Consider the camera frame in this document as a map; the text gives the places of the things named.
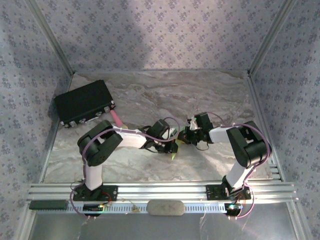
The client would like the grey metal sheet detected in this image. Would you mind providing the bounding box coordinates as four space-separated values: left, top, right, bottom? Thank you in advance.
32 212 298 240

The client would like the grey oval pad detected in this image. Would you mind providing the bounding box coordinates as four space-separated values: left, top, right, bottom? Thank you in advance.
146 199 186 217

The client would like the slotted white cable duct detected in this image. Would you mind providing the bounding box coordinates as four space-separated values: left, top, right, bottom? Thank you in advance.
67 201 230 214

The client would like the aluminium frame leg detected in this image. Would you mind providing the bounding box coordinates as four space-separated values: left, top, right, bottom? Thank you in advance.
19 209 38 240
286 201 306 240

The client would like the black flat bar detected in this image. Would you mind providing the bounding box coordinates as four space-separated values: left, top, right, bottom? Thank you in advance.
28 200 69 211

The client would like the small lit circuit board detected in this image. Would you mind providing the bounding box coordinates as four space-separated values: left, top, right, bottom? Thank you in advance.
82 203 105 213
223 202 244 213

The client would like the black hard case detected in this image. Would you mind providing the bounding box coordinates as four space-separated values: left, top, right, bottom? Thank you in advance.
54 79 117 129

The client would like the light green paper sheet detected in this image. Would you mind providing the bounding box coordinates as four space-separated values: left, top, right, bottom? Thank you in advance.
170 126 186 162

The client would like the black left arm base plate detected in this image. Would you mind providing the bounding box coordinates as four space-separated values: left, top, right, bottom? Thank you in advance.
72 185 119 202

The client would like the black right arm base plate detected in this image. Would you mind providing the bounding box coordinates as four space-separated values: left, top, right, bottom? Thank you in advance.
205 184 252 201

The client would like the aluminium mounting rail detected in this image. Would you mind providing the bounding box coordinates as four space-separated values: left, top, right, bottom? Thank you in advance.
26 181 300 203

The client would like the aluminium frame post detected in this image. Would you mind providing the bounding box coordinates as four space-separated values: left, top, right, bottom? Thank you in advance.
246 0 299 76
25 0 76 75

